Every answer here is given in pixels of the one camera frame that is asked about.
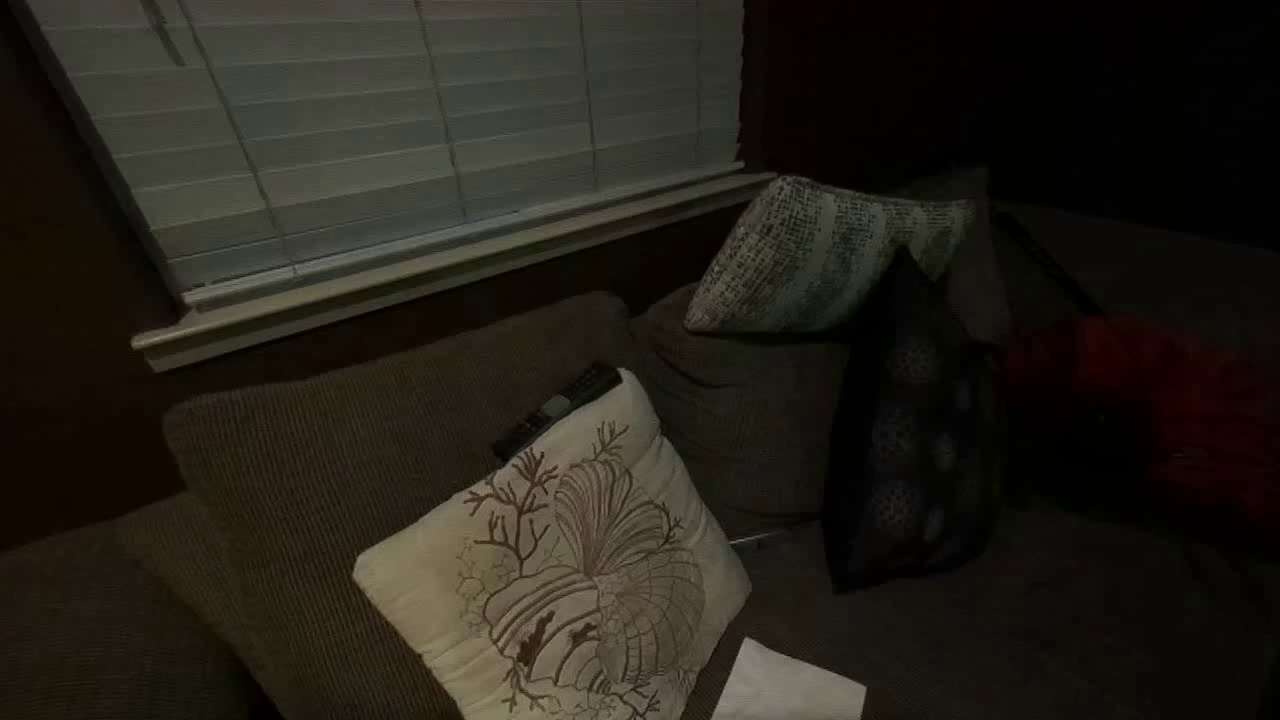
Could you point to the dark patterned throw pillow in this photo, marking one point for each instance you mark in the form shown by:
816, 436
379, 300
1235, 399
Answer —
912, 462

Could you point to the grey knitted throw pillow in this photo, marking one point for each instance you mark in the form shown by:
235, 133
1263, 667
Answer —
805, 254

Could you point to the cream embroidered throw pillow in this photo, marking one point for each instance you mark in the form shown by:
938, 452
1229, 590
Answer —
576, 582

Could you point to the black remote control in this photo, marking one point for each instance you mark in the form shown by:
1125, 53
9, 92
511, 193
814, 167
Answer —
583, 388

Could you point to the white paper sheet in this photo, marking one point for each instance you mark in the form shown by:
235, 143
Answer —
775, 686

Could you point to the white window sill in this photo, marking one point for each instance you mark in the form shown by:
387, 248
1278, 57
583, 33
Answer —
211, 334

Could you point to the white window blinds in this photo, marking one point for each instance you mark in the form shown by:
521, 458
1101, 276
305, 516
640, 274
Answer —
288, 137

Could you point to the brown fabric sofa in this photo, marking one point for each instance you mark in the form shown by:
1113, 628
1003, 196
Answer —
1085, 604

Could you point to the red blanket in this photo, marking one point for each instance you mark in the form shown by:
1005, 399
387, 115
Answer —
1168, 416

